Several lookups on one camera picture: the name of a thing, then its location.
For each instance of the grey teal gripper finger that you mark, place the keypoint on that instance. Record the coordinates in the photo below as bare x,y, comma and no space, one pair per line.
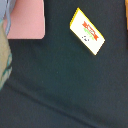
5,56

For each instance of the yellow butter box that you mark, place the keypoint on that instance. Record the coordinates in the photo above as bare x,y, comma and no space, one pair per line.
86,31

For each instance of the pink brown mat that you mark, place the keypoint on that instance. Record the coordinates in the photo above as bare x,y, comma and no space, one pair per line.
27,20

